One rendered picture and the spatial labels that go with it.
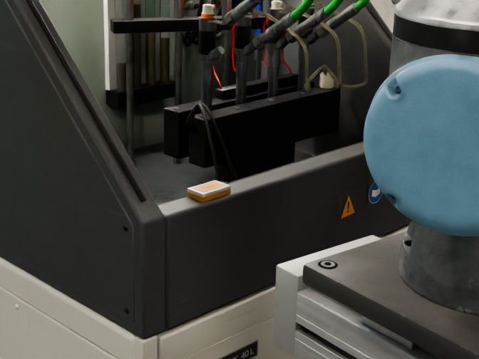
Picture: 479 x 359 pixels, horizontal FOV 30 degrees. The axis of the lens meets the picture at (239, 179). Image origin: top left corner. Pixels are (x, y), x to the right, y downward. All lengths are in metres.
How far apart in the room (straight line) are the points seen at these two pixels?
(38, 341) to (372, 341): 0.69
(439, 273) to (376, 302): 0.05
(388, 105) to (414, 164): 0.04
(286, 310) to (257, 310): 0.41
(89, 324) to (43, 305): 0.11
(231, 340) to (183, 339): 0.10
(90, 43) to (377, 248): 0.95
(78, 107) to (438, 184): 0.67
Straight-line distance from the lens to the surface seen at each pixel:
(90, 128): 1.13
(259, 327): 1.30
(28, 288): 1.35
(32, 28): 1.20
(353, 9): 1.54
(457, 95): 0.52
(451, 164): 0.54
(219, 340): 1.25
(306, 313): 0.86
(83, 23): 1.64
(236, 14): 1.38
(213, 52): 1.43
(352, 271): 0.76
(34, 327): 1.37
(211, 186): 1.17
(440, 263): 0.71
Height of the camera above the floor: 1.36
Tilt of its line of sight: 19 degrees down
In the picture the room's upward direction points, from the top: 2 degrees clockwise
